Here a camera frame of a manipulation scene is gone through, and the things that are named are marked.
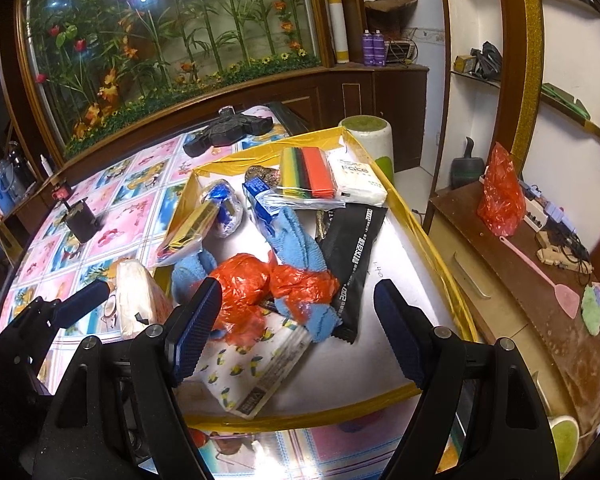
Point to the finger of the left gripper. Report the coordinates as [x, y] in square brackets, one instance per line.
[81, 303]

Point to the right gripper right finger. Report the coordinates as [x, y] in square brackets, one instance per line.
[407, 329]

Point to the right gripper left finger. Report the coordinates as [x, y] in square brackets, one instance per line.
[190, 330]

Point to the pink tissue pack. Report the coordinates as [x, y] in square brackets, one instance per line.
[140, 301]

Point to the blue knitted sock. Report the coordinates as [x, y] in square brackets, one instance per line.
[300, 254]
[188, 273]

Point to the white yellow-patterned tissue pack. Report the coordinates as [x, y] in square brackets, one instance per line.
[243, 379]

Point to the red plastic bag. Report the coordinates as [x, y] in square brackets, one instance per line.
[246, 284]

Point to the black long package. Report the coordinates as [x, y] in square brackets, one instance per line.
[350, 236]

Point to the gold package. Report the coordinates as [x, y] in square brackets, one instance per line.
[186, 239]

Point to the blue plastic pack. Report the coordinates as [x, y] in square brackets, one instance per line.
[230, 207]

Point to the colourful striped cloth pack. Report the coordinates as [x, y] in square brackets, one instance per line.
[305, 173]

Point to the blue tissue pack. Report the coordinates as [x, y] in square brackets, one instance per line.
[262, 211]

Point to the brown knitted sock bundle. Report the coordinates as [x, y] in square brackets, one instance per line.
[270, 176]

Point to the black cylindrical container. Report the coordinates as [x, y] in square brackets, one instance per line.
[81, 221]

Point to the flowered vinyl tablecloth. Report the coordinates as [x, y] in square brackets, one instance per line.
[139, 194]

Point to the white box with yellow tape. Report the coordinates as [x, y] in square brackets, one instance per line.
[268, 155]

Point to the wooden side cabinet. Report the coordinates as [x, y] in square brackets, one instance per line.
[508, 299]

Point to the small red clock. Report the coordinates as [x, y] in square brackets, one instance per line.
[62, 191]

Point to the blue plastic jug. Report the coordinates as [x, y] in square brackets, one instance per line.
[0, 192]

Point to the red bag on cabinet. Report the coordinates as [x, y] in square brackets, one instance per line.
[502, 206]

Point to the pink fly swatter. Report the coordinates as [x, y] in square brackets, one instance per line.
[566, 297]

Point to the dark green vase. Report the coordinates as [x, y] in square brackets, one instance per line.
[466, 169]

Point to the white green stool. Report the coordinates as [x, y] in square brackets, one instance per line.
[375, 134]

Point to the artificial flower display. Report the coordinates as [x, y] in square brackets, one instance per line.
[103, 65]

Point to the purple spray can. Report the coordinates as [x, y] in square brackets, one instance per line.
[368, 48]
[379, 48]

